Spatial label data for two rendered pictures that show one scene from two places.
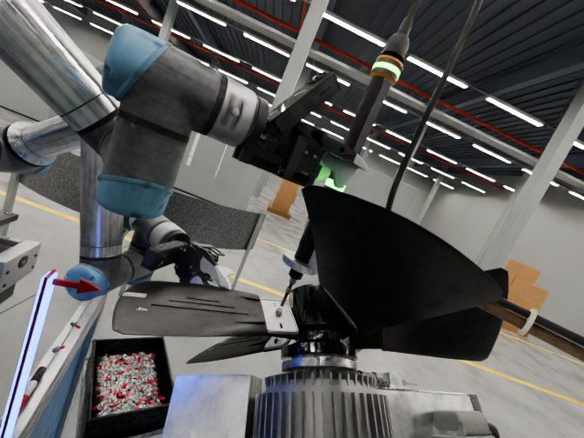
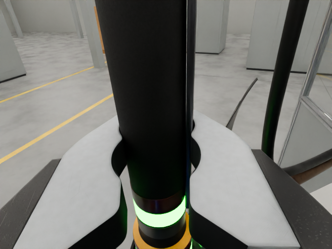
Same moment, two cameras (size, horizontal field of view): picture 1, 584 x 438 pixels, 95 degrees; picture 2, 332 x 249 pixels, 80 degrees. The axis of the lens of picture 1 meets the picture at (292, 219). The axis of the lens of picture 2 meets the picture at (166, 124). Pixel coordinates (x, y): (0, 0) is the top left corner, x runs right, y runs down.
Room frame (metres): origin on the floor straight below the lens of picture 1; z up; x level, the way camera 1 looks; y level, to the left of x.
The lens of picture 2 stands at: (0.41, 0.02, 1.56)
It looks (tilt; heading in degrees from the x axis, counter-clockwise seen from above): 31 degrees down; 304
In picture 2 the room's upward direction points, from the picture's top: 3 degrees counter-clockwise
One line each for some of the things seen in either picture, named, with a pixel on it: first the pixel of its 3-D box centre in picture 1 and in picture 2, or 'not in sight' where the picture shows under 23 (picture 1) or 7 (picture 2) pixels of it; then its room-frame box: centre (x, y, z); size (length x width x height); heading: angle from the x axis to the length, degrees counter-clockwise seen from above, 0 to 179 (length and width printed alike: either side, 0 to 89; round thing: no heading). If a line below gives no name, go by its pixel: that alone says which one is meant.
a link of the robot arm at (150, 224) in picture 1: (152, 227); not in sight; (0.65, 0.32, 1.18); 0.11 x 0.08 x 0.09; 60
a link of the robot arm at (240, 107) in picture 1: (233, 115); not in sight; (0.35, 0.12, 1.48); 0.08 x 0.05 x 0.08; 33
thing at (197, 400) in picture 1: (214, 417); not in sight; (0.42, -0.01, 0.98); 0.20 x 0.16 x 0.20; 23
